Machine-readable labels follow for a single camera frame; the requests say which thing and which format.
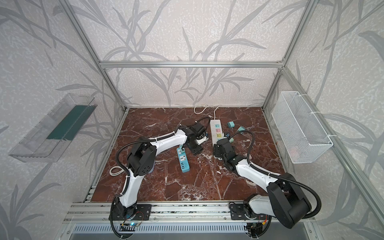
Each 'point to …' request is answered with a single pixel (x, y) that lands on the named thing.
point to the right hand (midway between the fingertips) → (220, 142)
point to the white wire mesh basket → (303, 136)
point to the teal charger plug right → (241, 128)
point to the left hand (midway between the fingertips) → (198, 144)
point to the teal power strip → (183, 160)
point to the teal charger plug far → (231, 124)
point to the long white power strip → (216, 131)
